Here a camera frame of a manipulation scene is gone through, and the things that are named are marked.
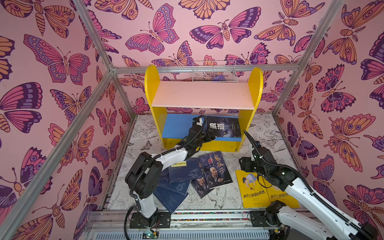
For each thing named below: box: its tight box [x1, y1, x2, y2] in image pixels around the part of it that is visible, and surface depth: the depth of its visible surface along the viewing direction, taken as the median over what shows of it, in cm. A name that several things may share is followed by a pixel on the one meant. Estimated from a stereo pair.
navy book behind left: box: [159, 167, 170, 183], surface depth 87 cm
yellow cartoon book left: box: [235, 170, 271, 208], surface depth 82 cm
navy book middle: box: [157, 178, 192, 196], surface depth 84 cm
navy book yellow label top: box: [168, 157, 203, 183], surface depth 87 cm
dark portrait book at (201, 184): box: [191, 170, 215, 199], surface depth 85 cm
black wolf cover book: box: [206, 116, 242, 138], surface depth 94 cm
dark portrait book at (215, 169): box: [198, 151, 233, 190], surface depth 89 cm
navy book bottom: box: [153, 184, 189, 214], surface depth 81 cm
